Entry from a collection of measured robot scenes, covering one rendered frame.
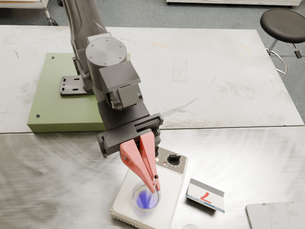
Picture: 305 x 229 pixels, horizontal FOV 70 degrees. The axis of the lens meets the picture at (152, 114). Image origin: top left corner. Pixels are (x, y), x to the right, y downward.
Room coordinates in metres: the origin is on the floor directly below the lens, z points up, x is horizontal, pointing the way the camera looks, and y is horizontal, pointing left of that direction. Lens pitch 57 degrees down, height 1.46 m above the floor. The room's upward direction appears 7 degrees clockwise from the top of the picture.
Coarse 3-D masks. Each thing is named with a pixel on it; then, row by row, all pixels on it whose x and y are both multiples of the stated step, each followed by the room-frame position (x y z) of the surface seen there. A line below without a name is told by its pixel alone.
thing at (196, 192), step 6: (192, 186) 0.16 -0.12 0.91; (192, 192) 0.15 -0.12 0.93; (198, 192) 0.15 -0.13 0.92; (204, 192) 0.15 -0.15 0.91; (198, 198) 0.13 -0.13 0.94; (204, 198) 0.13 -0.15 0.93; (210, 198) 0.14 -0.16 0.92; (216, 198) 0.14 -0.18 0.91; (216, 204) 0.12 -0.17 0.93; (222, 204) 0.13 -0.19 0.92
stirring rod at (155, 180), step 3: (156, 174) 0.09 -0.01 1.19; (156, 177) 0.09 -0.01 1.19; (153, 180) 0.09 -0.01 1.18; (156, 180) 0.09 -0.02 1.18; (153, 183) 0.09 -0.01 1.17; (156, 183) 0.09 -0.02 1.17; (150, 192) 0.09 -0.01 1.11; (150, 195) 0.09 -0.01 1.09; (150, 198) 0.09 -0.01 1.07; (147, 201) 0.09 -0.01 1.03
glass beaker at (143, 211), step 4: (140, 180) 0.12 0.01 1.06; (136, 184) 0.11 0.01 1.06; (140, 184) 0.12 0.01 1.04; (132, 188) 0.10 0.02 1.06; (136, 188) 0.11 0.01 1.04; (128, 192) 0.10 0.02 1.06; (132, 192) 0.10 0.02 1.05; (160, 192) 0.10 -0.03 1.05; (132, 196) 0.09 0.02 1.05; (160, 196) 0.10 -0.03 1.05; (160, 200) 0.09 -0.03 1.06; (136, 204) 0.08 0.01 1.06; (156, 204) 0.08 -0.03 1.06; (136, 208) 0.08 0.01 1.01; (140, 208) 0.07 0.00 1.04; (144, 208) 0.07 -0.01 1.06; (148, 208) 0.07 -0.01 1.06; (152, 208) 0.07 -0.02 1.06; (140, 212) 0.07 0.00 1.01; (144, 212) 0.07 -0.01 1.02; (148, 212) 0.07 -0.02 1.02; (152, 212) 0.08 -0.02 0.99
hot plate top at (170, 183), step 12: (156, 168) 0.17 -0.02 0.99; (132, 180) 0.14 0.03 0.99; (168, 180) 0.15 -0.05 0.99; (180, 180) 0.15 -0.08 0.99; (120, 192) 0.11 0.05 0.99; (168, 192) 0.12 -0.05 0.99; (120, 204) 0.09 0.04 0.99; (132, 204) 0.09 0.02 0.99; (168, 204) 0.10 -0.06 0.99; (132, 216) 0.07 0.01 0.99; (144, 216) 0.07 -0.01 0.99; (156, 216) 0.07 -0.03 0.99; (168, 216) 0.08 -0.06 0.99; (156, 228) 0.05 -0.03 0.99; (168, 228) 0.06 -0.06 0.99
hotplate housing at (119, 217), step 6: (186, 162) 0.21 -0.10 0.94; (162, 168) 0.18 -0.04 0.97; (186, 168) 0.20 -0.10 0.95; (180, 174) 0.17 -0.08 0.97; (120, 186) 0.13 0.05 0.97; (180, 192) 0.13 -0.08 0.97; (174, 210) 0.09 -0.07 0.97; (114, 216) 0.07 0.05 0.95; (120, 216) 0.07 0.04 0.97; (126, 222) 0.06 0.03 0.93; (132, 222) 0.06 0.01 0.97; (138, 228) 0.06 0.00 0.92; (144, 228) 0.05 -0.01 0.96; (150, 228) 0.05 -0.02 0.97
